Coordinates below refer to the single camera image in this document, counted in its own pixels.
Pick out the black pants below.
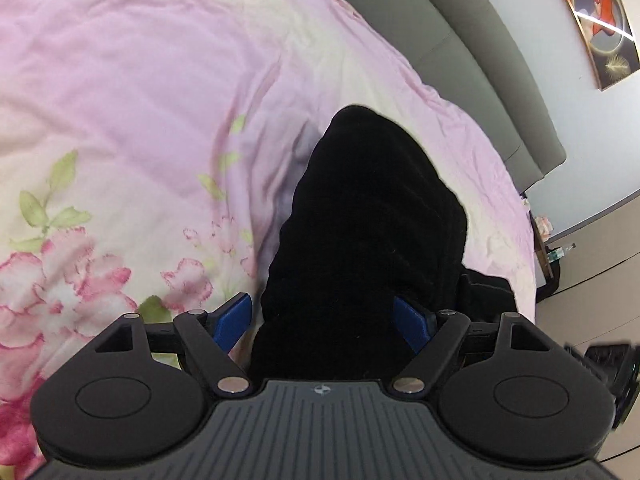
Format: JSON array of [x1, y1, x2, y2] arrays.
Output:
[[248, 106, 516, 382]]

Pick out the wooden bedside table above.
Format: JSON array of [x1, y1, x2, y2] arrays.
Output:
[[527, 206, 561, 304]]

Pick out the pink floral duvet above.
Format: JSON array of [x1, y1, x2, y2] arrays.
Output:
[[1, 0, 535, 479]]

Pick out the grey upholstered headboard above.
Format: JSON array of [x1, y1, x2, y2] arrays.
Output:
[[346, 0, 566, 192]]

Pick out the framed wall painting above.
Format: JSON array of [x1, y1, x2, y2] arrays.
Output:
[[566, 0, 639, 90]]

